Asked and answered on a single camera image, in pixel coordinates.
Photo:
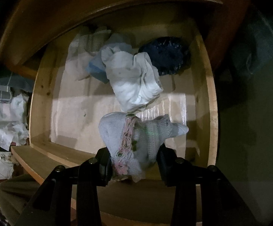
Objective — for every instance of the grey pink knit sock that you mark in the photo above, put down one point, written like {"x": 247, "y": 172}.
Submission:
{"x": 133, "y": 144}

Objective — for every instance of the light blue white underwear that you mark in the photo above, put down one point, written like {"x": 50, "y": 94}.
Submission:
{"x": 133, "y": 78}

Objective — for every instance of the white crumpled clothes pile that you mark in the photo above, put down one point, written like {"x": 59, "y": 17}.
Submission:
{"x": 13, "y": 126}

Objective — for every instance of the wooden drawer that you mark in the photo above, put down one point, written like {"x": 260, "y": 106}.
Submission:
{"x": 42, "y": 155}

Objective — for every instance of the wooden nightstand cabinet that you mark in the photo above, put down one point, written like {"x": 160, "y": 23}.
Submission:
{"x": 34, "y": 23}

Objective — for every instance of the grey knit garment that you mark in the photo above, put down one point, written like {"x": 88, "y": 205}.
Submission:
{"x": 83, "y": 48}

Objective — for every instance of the white drawer liner paper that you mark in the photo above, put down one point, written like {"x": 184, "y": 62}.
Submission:
{"x": 78, "y": 106}

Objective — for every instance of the dark blue lace underwear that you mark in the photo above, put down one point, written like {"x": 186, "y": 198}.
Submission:
{"x": 170, "y": 55}

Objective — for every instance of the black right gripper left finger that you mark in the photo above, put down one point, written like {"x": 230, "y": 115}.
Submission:
{"x": 51, "y": 204}

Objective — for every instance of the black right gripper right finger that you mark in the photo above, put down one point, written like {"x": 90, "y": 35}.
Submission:
{"x": 202, "y": 195}

